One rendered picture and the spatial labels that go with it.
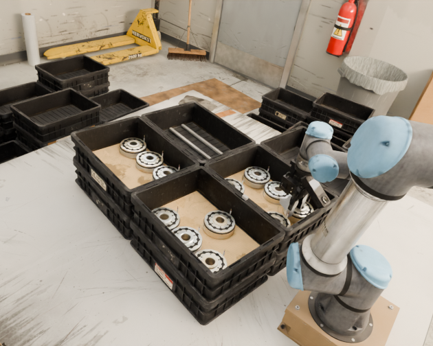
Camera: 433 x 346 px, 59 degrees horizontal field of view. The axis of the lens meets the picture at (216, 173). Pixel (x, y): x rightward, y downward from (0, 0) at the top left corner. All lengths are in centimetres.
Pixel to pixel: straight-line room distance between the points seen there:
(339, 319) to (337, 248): 29
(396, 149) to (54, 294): 99
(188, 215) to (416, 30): 305
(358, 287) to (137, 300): 63
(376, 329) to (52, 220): 110
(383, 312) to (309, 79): 331
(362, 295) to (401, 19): 315
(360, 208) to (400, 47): 323
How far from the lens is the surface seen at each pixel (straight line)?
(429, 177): 76
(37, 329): 122
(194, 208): 133
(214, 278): 101
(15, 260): 138
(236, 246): 124
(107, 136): 157
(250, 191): 145
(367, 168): 72
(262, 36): 447
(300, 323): 118
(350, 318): 115
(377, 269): 106
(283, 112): 303
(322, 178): 110
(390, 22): 397
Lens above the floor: 172
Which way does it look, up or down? 36 degrees down
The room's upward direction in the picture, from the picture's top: 11 degrees clockwise
